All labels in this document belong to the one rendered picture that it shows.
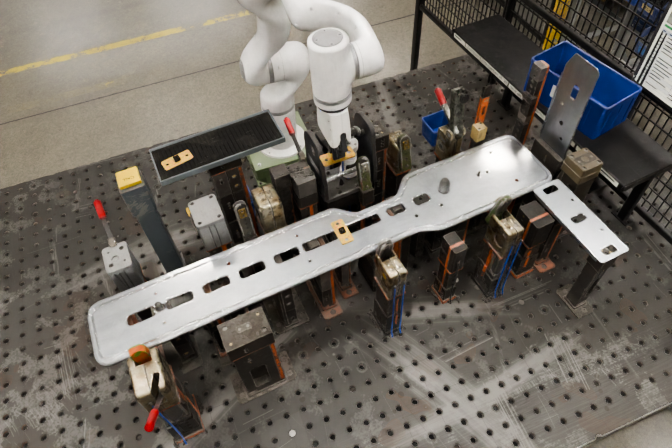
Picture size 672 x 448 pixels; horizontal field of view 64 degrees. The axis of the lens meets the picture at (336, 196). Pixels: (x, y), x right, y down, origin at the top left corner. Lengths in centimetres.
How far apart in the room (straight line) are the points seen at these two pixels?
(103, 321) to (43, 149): 225
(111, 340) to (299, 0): 94
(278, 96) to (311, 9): 71
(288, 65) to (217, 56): 218
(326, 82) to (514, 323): 101
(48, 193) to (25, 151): 140
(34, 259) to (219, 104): 176
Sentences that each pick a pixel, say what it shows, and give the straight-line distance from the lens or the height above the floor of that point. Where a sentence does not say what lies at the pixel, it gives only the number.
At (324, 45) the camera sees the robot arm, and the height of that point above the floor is 163.
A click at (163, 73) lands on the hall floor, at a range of 390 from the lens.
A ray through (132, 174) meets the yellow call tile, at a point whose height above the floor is 116.
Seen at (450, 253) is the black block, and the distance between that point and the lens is 155.
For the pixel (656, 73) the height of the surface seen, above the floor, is 122.
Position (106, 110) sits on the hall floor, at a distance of 375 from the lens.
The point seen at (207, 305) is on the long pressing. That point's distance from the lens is 146.
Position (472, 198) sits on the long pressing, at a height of 100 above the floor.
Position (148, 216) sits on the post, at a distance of 167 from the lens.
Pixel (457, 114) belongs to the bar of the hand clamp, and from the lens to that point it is 169.
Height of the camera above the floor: 225
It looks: 51 degrees down
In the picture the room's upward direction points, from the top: 4 degrees counter-clockwise
